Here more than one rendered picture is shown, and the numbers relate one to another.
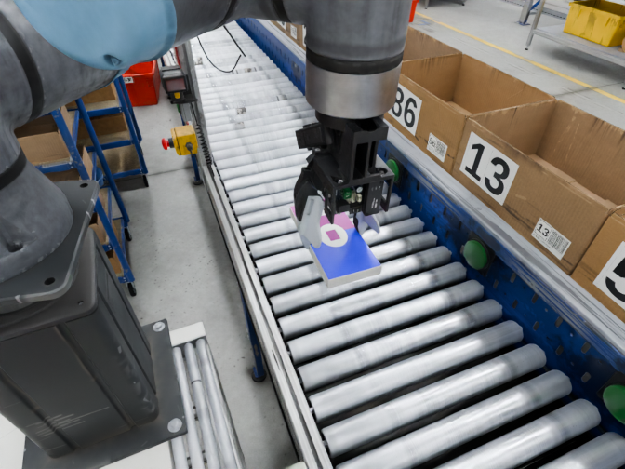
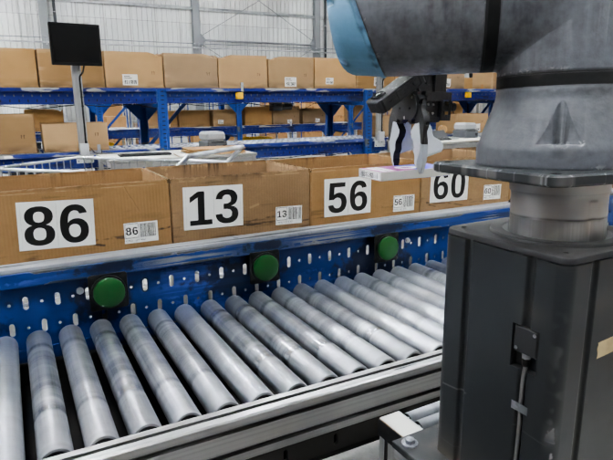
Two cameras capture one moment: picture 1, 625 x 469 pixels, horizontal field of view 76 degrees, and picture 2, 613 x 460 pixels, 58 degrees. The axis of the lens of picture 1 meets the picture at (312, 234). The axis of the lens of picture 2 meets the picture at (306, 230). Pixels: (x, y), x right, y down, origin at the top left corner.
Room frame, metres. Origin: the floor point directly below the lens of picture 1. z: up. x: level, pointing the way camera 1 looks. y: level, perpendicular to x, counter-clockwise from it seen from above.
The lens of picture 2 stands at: (0.72, 1.00, 1.23)
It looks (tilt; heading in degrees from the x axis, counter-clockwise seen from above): 13 degrees down; 264
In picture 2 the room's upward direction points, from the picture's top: 1 degrees counter-clockwise
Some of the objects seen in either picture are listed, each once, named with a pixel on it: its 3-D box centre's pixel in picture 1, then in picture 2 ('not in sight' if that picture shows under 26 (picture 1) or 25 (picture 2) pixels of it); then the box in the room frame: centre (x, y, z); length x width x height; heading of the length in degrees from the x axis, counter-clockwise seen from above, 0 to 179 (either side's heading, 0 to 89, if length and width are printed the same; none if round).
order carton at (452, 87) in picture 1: (457, 108); (79, 211); (1.14, -0.43, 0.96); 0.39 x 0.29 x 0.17; 22
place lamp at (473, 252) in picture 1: (473, 255); (266, 267); (0.67, -0.38, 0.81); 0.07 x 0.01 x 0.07; 22
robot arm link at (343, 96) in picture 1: (354, 81); not in sight; (0.39, -0.04, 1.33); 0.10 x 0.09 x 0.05; 110
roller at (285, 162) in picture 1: (288, 164); not in sight; (1.22, 0.08, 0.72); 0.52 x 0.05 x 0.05; 112
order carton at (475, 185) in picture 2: not in sight; (438, 178); (0.05, -0.87, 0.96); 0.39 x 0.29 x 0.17; 22
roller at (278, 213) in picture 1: (315, 206); (119, 372); (0.97, -0.01, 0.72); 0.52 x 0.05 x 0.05; 112
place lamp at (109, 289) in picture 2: (391, 170); (109, 292); (1.04, -0.24, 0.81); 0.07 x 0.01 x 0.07; 22
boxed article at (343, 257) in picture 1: (331, 237); (404, 172); (0.42, -0.03, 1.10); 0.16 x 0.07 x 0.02; 20
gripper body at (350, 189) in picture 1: (348, 157); (421, 91); (0.38, -0.04, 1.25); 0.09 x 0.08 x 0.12; 20
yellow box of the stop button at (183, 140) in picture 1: (184, 146); not in sight; (1.14, 0.41, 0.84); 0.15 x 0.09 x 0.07; 22
